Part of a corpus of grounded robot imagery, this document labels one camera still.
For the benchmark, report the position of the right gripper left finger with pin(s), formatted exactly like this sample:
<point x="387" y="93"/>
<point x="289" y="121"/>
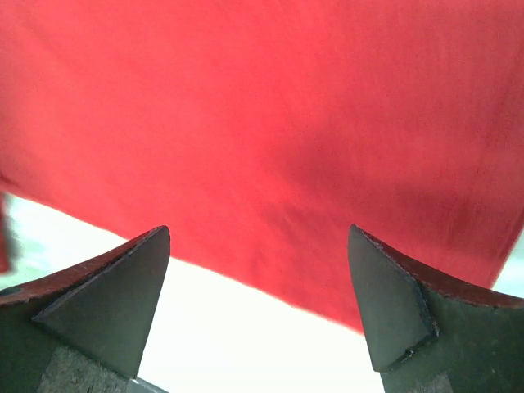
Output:
<point x="85" y="328"/>

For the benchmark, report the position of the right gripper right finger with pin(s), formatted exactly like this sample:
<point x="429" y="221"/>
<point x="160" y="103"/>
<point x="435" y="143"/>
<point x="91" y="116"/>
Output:
<point x="427" y="331"/>

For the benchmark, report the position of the red t shirt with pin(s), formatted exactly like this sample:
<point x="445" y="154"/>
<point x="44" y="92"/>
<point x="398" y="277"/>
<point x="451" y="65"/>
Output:
<point x="260" y="131"/>

